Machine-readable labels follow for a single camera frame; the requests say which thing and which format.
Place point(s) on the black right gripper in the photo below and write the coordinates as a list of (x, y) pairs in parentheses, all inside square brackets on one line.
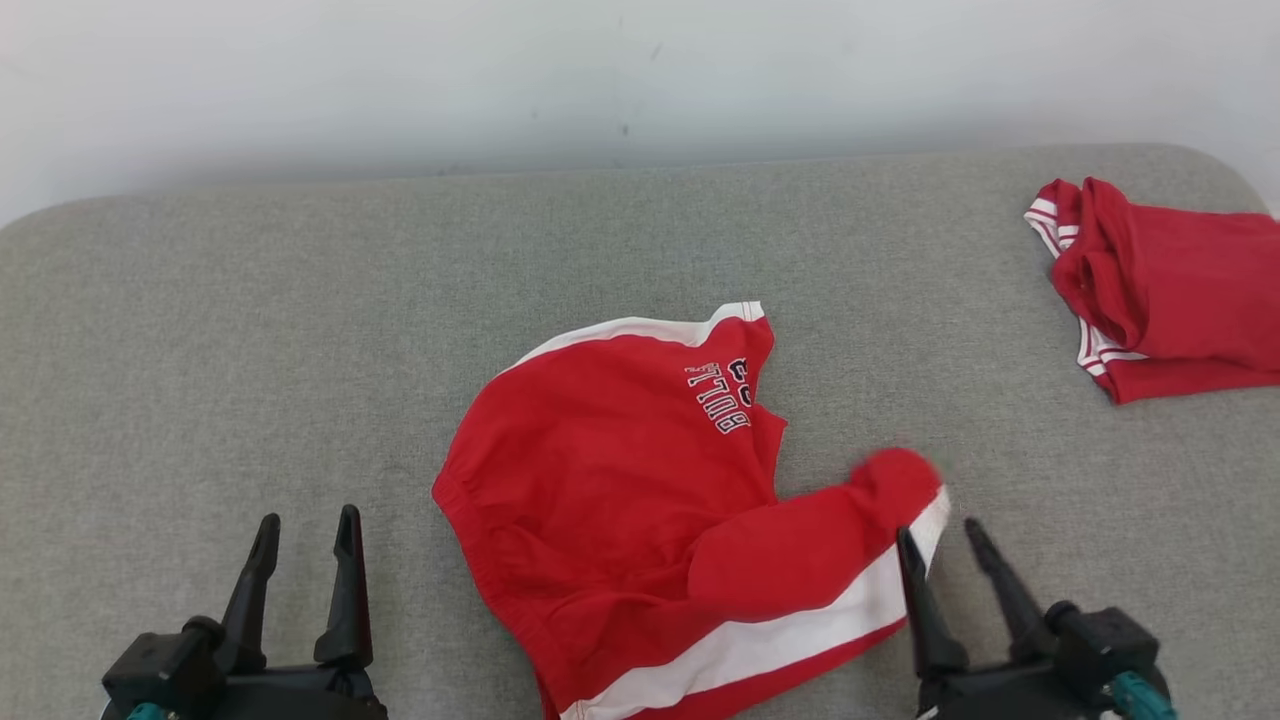
[(1000, 695)]

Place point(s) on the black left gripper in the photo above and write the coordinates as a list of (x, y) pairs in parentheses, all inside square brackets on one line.
[(300, 695)]

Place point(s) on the red shorts with white stripe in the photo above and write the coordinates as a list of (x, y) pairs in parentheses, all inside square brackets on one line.
[(600, 470)]

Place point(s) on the red Bulls 23 jersey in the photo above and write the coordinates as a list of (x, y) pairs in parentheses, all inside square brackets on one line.
[(1180, 290)]

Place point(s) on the grey fabric sofa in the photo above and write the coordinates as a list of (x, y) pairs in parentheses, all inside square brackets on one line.
[(300, 350)]

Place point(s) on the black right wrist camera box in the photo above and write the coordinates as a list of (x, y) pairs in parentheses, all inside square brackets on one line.
[(1105, 645)]

